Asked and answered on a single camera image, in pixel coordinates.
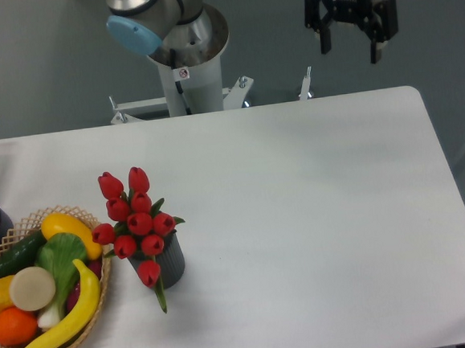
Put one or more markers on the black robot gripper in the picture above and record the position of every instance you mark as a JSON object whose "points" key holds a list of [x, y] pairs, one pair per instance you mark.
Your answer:
{"points": [[378, 19]]}

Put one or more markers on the red tulip bouquet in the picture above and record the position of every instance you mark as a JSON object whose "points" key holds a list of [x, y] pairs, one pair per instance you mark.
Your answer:
{"points": [[135, 215]]}

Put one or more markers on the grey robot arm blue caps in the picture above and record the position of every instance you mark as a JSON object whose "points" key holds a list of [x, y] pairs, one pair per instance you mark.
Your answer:
{"points": [[186, 33]]}

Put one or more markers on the dark grey ribbed vase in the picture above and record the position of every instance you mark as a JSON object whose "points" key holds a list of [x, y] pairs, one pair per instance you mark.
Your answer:
{"points": [[159, 260]]}

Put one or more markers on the dark red vegetable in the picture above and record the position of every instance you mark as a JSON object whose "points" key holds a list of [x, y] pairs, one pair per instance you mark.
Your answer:
{"points": [[96, 267]]}

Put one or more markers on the green bok choy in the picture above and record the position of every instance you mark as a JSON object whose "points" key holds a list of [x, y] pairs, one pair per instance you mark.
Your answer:
{"points": [[56, 257]]}

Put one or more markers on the yellow banana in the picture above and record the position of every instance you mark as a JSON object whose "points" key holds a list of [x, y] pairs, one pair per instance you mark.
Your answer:
{"points": [[79, 317]]}

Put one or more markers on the woven wicker basket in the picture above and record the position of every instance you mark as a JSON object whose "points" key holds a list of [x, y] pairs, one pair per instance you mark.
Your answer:
{"points": [[32, 223]]}

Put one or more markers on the green cucumber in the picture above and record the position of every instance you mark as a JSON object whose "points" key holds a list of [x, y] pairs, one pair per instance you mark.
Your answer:
{"points": [[22, 254]]}

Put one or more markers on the beige round disc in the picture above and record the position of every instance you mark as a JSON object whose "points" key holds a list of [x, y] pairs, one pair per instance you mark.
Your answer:
{"points": [[32, 289]]}

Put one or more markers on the orange fruit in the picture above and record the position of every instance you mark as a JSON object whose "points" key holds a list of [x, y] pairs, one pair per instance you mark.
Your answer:
{"points": [[17, 327]]}

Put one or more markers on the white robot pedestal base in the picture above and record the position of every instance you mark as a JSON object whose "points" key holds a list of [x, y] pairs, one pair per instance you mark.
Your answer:
{"points": [[187, 91]]}

